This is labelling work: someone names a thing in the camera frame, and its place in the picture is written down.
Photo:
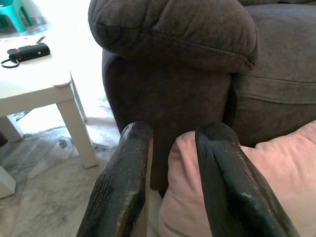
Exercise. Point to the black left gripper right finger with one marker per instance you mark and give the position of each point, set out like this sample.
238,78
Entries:
229,185

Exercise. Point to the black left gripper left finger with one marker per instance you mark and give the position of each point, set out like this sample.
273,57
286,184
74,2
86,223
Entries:
118,192

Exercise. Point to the pink cat-shaped pillow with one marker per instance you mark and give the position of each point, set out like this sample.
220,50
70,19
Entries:
284,172

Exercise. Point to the dark brown fabric sofa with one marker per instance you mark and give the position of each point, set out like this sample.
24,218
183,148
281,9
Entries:
172,49

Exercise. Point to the grey patterned rug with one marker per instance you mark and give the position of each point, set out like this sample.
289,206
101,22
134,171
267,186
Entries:
49,197

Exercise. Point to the white coffee table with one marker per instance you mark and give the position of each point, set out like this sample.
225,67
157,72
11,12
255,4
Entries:
29,81

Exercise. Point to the teal plastic stool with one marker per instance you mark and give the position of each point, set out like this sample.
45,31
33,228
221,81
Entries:
13,12

